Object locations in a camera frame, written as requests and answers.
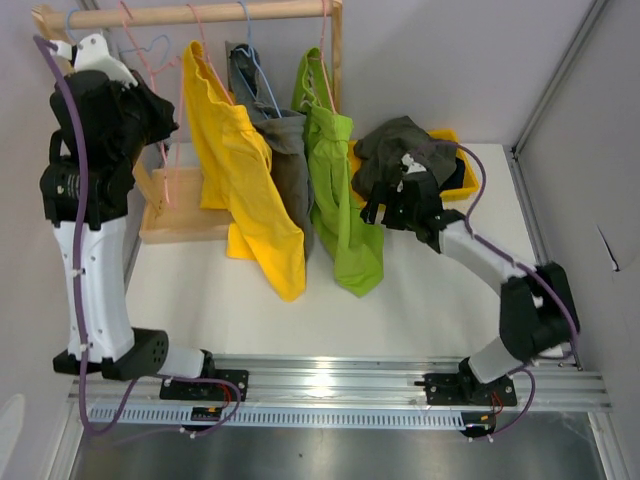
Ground yellow plastic tray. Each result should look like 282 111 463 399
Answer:
347 129 480 206

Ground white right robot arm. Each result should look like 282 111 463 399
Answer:
361 172 580 404

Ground slotted white cable duct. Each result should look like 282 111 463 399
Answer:
119 405 465 431

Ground light grey shorts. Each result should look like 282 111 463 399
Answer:
225 41 314 256

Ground lime green shorts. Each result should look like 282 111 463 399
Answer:
291 47 384 297

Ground navy blue shorts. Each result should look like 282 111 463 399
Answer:
440 158 466 191

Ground light blue wire hanger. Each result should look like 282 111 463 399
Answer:
64 8 172 69

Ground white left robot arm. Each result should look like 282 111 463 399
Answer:
40 70 217 400

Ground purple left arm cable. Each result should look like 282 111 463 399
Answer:
32 34 244 444

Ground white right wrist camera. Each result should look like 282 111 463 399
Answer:
396 153 435 193

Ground pink hanger of olive shorts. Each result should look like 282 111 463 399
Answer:
119 1 172 206

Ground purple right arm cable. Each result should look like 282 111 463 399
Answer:
409 139 584 444

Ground yellow shorts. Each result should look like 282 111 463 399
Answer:
183 40 306 302

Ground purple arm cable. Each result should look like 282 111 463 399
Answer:
409 139 584 444
32 34 244 444

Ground dark olive grey shorts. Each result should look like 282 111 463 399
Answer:
351 116 457 200

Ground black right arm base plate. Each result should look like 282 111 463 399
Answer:
413 373 517 407

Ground blue hanger of grey shorts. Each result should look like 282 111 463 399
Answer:
237 0 282 118

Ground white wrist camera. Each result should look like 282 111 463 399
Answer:
49 33 139 88
396 153 435 193

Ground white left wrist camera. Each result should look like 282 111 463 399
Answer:
49 33 139 88

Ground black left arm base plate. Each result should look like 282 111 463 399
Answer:
159 369 250 403

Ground wooden clothes rack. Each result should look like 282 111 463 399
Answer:
32 1 343 244

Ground aluminium mounting rail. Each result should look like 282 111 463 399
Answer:
67 353 614 414

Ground pink hanger of green shorts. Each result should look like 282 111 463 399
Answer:
312 0 337 114

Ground pink hanger of yellow shorts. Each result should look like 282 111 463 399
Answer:
186 3 235 105

